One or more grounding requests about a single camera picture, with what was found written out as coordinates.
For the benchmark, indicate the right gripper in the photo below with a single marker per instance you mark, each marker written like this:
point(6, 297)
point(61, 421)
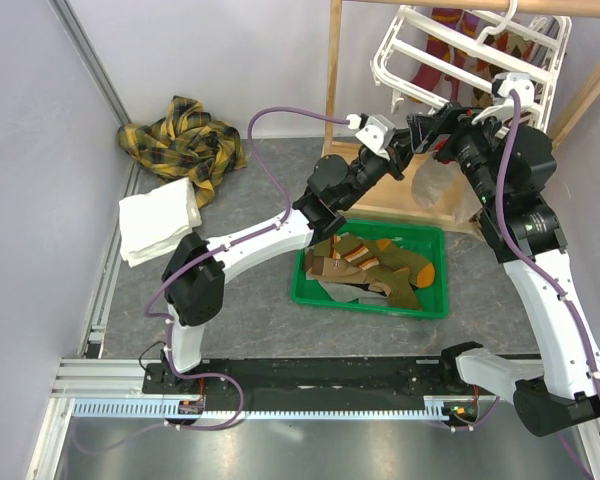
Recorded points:
point(449, 119)

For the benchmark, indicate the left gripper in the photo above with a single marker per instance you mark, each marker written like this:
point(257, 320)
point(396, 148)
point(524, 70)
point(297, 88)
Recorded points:
point(400, 154)

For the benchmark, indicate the white clip hanger rack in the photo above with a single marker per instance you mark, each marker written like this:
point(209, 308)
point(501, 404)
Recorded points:
point(402, 51)

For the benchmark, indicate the olive striped sock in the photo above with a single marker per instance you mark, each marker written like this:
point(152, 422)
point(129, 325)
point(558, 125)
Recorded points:
point(384, 256)
point(396, 286)

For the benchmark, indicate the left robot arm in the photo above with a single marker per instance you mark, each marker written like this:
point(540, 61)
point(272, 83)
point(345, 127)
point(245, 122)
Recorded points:
point(195, 278)

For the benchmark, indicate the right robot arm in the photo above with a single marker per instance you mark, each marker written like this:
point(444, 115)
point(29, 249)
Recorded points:
point(507, 176)

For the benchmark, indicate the wooden hanger stand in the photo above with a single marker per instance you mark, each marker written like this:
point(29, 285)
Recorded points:
point(392, 200)

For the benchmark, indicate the red white sock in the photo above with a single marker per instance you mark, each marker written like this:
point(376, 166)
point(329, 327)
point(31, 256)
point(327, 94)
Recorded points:
point(432, 180)

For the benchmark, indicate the purple maroon sock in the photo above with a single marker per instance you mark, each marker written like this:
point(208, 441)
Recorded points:
point(428, 77)
point(466, 24)

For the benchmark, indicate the green plastic tray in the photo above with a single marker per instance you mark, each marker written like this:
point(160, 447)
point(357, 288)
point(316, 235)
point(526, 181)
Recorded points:
point(424, 240)

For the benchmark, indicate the brown argyle sock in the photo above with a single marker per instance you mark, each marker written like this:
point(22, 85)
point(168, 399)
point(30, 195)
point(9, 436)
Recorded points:
point(509, 43)

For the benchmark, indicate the tan sock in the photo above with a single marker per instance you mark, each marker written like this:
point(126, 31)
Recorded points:
point(332, 270)

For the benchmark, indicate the grey sock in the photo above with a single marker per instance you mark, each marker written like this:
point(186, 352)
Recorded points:
point(363, 294)

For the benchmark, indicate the yellow plaid cloth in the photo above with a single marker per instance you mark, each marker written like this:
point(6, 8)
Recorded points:
point(186, 143)

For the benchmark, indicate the white folded towel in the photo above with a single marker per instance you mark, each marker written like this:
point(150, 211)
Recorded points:
point(152, 224)

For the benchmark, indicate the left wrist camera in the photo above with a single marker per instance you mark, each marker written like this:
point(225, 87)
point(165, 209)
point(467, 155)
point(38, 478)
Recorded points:
point(375, 132)

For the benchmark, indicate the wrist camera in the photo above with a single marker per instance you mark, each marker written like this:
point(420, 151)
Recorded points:
point(375, 132)
point(503, 104)

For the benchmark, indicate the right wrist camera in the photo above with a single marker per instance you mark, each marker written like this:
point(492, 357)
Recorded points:
point(503, 104)

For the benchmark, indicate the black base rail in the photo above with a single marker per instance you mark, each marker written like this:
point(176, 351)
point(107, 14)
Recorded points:
point(342, 384)

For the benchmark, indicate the slotted cable duct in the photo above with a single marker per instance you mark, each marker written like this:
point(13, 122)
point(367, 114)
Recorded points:
point(432, 410)

